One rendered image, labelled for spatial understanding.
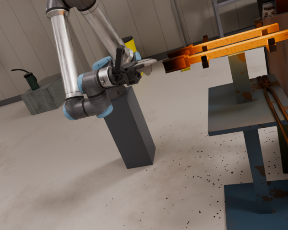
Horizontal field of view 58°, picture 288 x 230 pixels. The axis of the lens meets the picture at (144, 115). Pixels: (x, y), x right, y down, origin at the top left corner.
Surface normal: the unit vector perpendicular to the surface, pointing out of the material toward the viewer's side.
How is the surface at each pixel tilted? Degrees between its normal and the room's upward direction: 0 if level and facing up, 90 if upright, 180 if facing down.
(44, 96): 90
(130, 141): 90
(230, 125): 0
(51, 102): 90
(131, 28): 90
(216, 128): 0
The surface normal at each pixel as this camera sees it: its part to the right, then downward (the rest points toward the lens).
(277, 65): -0.36, 0.52
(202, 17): -0.15, 0.48
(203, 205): -0.33, -0.85
